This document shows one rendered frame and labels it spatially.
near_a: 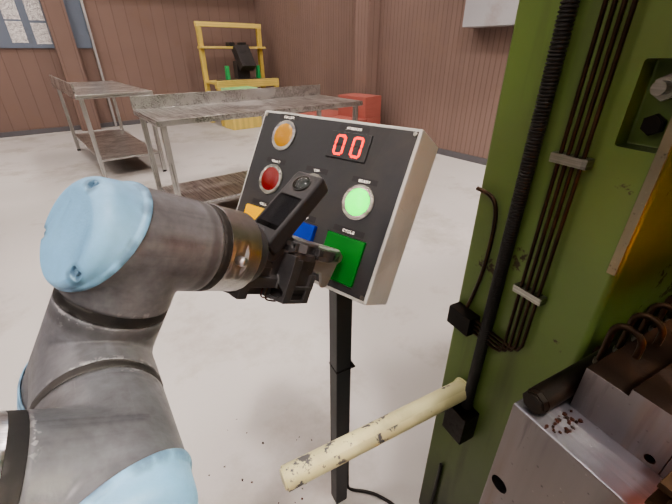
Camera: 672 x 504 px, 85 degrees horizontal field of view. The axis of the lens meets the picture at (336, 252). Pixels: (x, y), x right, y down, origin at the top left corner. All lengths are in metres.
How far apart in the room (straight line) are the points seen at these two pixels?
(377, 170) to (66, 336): 0.44
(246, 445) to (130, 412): 1.32
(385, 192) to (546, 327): 0.36
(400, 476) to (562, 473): 1.01
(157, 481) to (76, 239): 0.17
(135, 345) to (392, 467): 1.27
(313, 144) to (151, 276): 0.43
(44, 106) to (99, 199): 8.25
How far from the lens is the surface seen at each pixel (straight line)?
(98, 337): 0.35
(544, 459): 0.56
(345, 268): 0.58
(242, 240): 0.37
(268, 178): 0.72
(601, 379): 0.53
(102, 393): 0.30
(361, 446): 0.80
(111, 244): 0.30
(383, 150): 0.60
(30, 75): 8.52
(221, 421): 1.68
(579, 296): 0.67
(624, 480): 0.53
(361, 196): 0.59
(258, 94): 3.92
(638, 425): 0.54
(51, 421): 0.28
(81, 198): 0.33
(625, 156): 0.60
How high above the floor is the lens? 1.30
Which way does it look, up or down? 29 degrees down
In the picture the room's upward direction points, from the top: straight up
